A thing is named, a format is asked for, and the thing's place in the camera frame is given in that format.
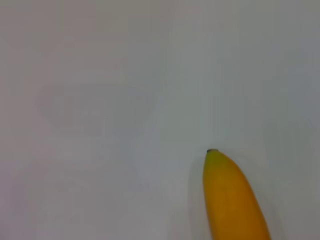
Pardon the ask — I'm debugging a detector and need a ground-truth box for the yellow banana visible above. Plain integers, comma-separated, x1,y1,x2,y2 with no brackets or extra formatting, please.
202,148,273,240

